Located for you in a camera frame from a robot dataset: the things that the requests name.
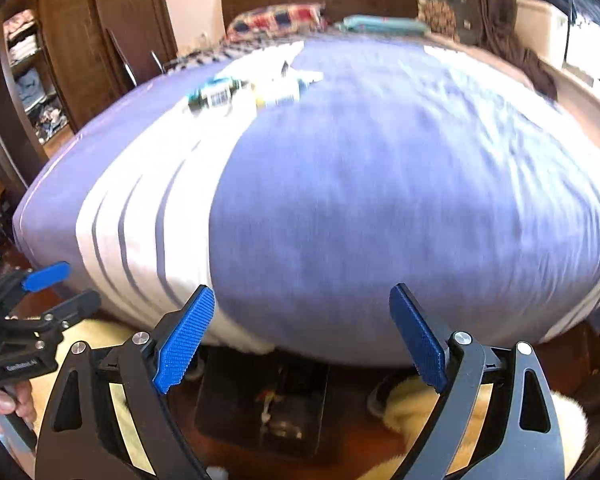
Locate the person's left hand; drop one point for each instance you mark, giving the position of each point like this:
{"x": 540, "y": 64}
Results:
{"x": 7, "y": 402}

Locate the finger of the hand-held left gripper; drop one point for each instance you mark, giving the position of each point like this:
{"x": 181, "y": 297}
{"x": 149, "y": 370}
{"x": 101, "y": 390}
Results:
{"x": 45, "y": 277}
{"x": 77, "y": 307}

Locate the brown patterned cushion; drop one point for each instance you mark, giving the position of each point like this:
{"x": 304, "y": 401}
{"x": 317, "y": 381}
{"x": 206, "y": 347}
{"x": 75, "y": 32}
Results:
{"x": 442, "y": 12}

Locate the black bin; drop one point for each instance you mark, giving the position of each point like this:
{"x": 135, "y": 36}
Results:
{"x": 262, "y": 400}

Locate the white paper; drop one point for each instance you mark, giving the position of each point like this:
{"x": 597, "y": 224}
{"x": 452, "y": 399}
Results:
{"x": 305, "y": 75}

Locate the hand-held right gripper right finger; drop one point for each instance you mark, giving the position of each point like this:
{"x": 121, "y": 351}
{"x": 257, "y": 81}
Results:
{"x": 420, "y": 340}

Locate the yellow fluffy rug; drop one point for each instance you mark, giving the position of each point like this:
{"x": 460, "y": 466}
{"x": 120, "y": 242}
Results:
{"x": 480, "y": 410}

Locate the plaid pillow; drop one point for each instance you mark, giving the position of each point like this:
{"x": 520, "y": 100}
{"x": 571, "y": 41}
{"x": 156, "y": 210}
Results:
{"x": 280, "y": 20}

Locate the dark shoe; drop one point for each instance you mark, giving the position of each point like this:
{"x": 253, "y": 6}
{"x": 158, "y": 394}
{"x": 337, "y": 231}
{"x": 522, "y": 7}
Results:
{"x": 380, "y": 395}

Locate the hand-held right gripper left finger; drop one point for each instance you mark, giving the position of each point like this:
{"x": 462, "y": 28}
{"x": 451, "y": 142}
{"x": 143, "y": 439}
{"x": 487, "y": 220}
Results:
{"x": 185, "y": 340}

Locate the brown curtain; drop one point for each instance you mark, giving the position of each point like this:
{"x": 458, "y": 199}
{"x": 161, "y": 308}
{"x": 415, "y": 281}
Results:
{"x": 495, "y": 20}

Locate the dark bottle with white label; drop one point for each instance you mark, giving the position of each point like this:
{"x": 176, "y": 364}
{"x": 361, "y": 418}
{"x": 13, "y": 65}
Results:
{"x": 215, "y": 95}

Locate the white storage box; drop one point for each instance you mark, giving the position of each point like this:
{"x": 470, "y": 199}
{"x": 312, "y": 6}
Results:
{"x": 542, "y": 30}

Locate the dark wooden wardrobe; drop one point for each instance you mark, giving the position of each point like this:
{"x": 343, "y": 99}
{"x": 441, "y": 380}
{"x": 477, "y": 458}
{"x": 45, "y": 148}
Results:
{"x": 105, "y": 10}

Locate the grey zebra striped sheet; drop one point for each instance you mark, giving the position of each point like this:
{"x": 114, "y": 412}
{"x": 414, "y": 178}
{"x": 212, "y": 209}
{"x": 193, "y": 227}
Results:
{"x": 195, "y": 57}

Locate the teal pillow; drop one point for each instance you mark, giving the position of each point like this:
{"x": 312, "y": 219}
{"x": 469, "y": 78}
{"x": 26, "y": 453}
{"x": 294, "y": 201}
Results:
{"x": 380, "y": 25}

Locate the striped folded clothes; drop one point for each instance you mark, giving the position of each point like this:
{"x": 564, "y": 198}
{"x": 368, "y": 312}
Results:
{"x": 22, "y": 47}

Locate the blue white striped blanket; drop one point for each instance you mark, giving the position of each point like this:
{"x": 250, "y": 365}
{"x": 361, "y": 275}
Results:
{"x": 380, "y": 185}

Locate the small white teal box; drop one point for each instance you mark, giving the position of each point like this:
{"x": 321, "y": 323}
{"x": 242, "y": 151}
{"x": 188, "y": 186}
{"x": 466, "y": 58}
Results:
{"x": 278, "y": 95}

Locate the light blue folded clothes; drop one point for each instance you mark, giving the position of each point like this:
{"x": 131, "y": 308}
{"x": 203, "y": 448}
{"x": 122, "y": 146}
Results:
{"x": 32, "y": 87}

